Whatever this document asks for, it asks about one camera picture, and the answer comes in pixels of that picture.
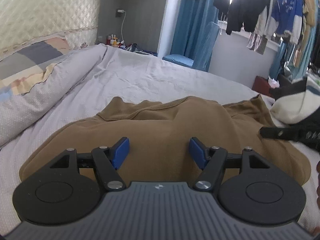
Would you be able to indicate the white rolled duvet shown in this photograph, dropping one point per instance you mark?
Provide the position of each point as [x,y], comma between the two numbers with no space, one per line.
[18,112]

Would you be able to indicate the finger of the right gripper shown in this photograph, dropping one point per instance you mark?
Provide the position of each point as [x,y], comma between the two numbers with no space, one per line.
[274,133]

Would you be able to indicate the brown hooded sweatshirt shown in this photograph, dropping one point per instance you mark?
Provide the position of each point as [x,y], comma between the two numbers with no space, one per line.
[159,135]

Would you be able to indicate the blue and white hanging shirt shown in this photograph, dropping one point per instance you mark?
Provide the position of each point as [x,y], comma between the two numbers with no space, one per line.
[286,19]

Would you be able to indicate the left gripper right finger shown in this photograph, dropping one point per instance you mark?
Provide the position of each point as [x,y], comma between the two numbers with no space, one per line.
[213,161]

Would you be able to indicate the bottles on nightstand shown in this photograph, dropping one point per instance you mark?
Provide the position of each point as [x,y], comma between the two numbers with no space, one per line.
[115,42]

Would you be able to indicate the patchwork pillow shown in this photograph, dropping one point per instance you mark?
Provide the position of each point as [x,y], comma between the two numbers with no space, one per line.
[31,65]

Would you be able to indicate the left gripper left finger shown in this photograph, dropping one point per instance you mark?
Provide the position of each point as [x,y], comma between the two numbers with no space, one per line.
[93,171]

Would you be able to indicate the blue curtain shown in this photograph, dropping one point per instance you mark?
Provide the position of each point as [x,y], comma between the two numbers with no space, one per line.
[193,17]

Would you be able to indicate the white bed sheet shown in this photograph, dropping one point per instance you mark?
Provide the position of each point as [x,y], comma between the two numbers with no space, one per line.
[132,77]

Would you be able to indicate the red box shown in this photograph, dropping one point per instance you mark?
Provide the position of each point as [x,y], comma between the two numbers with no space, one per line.
[261,86]

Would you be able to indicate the cream quilted headboard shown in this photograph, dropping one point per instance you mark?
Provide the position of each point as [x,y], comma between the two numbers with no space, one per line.
[26,21]

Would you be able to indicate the black hanging jacket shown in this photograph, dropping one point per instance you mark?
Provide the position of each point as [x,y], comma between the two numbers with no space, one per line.
[241,13]

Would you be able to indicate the blue chair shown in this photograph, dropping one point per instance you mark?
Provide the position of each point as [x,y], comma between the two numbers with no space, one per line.
[203,52]

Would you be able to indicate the striped hanging garment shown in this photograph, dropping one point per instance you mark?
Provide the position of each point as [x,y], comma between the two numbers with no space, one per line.
[257,43]

